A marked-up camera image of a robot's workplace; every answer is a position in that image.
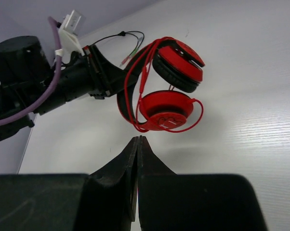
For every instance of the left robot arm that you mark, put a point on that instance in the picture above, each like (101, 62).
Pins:
(25, 74)

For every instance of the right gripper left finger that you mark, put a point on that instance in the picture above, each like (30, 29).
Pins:
(102, 201)

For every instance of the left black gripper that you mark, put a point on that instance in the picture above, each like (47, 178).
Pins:
(91, 74)

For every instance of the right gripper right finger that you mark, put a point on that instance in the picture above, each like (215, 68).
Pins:
(196, 202)

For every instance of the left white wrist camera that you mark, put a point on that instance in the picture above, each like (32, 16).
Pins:
(69, 30)

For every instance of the red black headphones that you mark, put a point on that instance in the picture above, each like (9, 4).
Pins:
(163, 110)

